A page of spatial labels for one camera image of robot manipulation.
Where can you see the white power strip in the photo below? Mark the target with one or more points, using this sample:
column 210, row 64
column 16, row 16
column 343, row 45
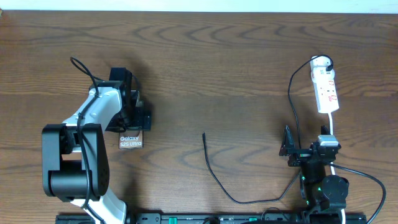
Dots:
column 325, row 90

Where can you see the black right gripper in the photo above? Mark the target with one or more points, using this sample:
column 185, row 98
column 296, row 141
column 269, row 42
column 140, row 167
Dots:
column 288, row 149

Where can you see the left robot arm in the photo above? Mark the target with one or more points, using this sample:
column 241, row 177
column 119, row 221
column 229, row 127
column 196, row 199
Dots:
column 75, row 164

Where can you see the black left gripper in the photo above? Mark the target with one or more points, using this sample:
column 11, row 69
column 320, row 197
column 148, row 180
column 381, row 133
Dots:
column 138, row 122

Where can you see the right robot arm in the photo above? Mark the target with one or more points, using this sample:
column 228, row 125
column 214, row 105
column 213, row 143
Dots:
column 324, row 193

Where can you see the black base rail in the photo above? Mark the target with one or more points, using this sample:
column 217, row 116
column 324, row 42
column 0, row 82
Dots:
column 156, row 218

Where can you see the white usb charger plug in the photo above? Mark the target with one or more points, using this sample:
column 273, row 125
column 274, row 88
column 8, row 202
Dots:
column 321, row 61

